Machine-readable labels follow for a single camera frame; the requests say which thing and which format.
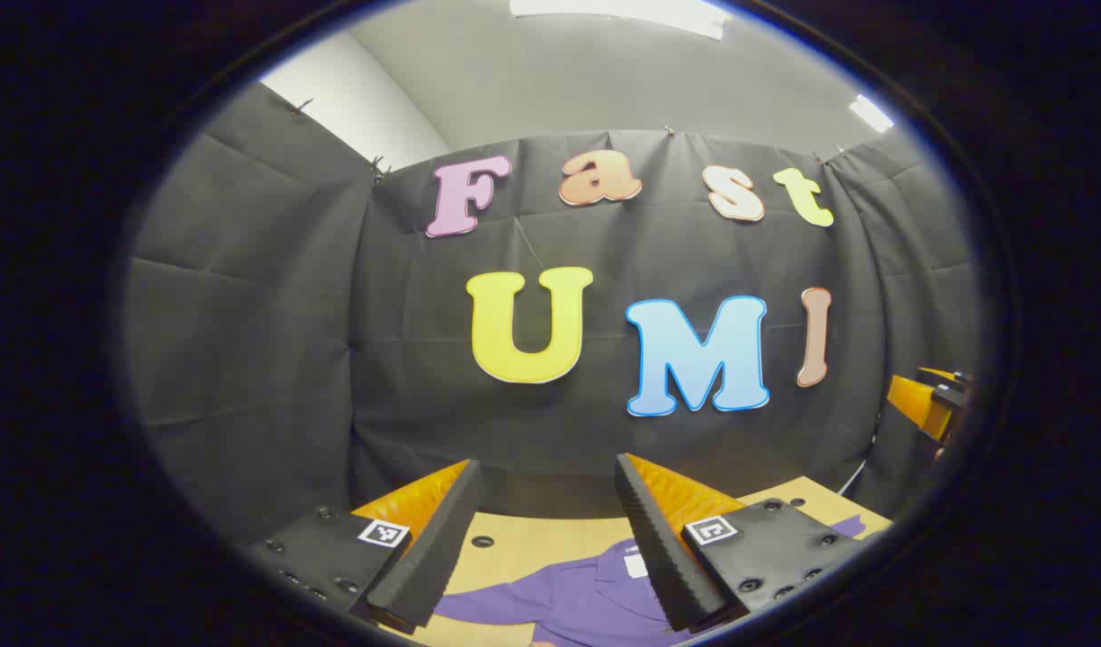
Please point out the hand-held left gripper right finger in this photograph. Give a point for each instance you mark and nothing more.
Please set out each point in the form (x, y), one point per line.
(658, 548)

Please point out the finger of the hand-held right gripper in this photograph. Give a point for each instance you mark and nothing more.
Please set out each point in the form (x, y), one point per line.
(914, 400)

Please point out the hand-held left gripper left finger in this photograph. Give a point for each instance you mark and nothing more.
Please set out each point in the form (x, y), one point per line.
(442, 539)

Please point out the purple knit cardigan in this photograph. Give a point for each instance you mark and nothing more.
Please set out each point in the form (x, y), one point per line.
(568, 598)

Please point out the small ceiling light panel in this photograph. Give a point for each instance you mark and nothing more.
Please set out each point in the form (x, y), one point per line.
(872, 113)

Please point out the black cloth clip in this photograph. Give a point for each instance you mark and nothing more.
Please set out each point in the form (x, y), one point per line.
(379, 169)
(299, 106)

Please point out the long ceiling light panel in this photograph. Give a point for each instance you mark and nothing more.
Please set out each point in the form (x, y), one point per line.
(622, 11)

